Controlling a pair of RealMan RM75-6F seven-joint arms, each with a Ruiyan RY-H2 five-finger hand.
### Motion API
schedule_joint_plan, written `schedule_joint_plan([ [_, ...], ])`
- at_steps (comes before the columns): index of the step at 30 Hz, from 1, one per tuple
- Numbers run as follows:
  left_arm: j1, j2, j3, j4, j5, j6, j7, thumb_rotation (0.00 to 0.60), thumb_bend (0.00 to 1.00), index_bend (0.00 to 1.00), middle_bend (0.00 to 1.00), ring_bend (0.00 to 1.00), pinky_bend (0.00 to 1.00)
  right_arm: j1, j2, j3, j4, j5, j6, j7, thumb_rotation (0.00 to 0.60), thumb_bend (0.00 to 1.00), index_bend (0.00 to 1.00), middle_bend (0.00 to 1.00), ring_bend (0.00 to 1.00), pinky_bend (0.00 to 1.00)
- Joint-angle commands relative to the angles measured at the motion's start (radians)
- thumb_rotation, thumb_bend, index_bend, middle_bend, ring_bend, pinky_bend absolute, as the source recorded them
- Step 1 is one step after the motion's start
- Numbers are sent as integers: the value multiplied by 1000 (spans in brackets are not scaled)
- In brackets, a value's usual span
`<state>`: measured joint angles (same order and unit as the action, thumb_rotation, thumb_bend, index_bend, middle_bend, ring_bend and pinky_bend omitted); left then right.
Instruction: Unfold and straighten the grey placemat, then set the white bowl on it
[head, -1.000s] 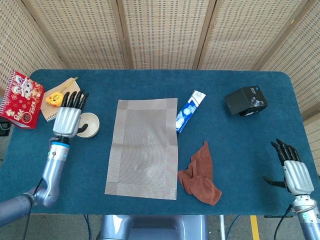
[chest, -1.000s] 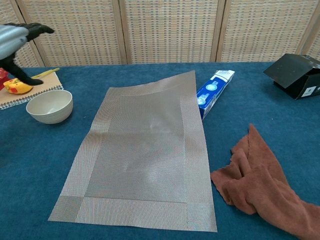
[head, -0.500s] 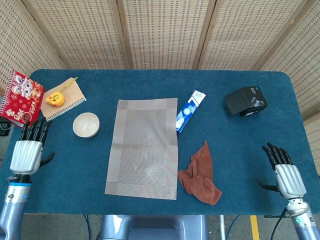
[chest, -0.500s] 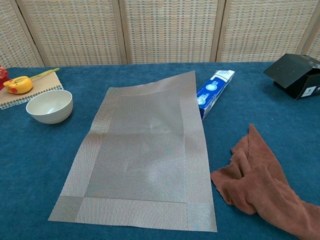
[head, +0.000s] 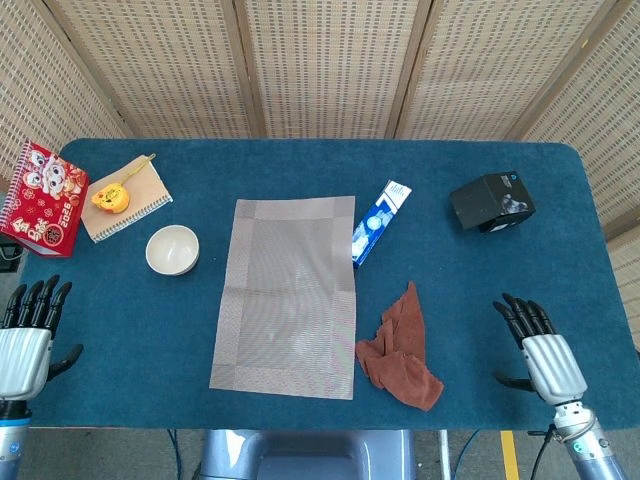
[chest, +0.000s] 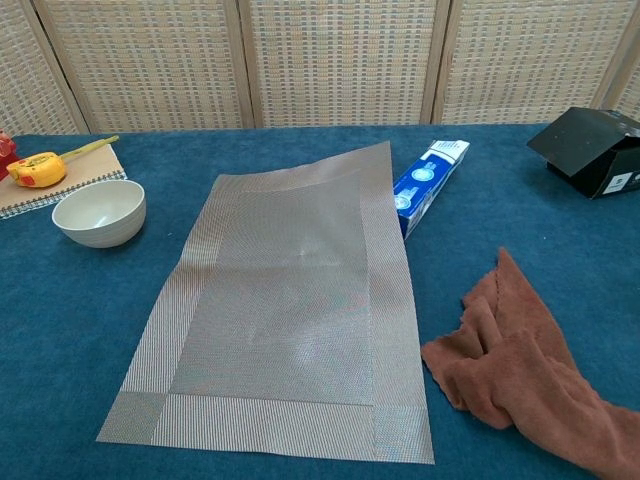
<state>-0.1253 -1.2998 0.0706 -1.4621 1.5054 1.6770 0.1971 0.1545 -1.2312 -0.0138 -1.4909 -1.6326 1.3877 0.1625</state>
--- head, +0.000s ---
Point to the yellow tape measure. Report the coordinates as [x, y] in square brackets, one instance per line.
[111, 197]

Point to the black cardboard box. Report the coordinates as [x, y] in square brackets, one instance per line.
[475, 202]

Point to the brown microfibre cloth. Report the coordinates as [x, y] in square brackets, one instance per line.
[400, 360]

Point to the blue-grey robot torso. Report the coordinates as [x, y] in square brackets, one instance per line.
[305, 455]

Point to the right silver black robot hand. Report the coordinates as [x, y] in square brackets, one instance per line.
[552, 367]

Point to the white bowl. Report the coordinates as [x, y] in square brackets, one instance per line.
[172, 250]

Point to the woven bamboo folding screen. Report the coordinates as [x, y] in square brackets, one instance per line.
[330, 65]

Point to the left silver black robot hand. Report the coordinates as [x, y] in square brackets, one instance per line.
[22, 355]

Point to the white metal table leg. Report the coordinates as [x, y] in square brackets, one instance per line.
[444, 455]

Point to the blue white toothpaste box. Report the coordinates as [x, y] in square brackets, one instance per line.
[377, 220]

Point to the kraft spiral notebook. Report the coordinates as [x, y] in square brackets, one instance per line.
[145, 192]

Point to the blue felt table cover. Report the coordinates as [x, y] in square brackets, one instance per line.
[430, 165]

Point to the grey woven placemat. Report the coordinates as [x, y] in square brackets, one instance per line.
[290, 300]

